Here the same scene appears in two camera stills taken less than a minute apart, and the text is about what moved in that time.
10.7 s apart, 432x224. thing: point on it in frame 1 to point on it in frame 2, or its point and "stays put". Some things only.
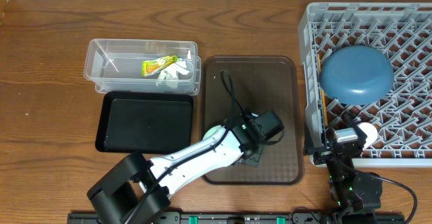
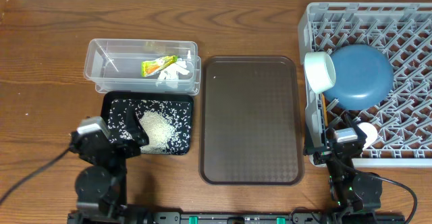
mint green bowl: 210,131 to 320,70
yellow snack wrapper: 150,67 stays put
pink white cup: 370,131 stays put
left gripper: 255,163 to 138,134
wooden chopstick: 325,105 stays put
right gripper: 322,154 stays put
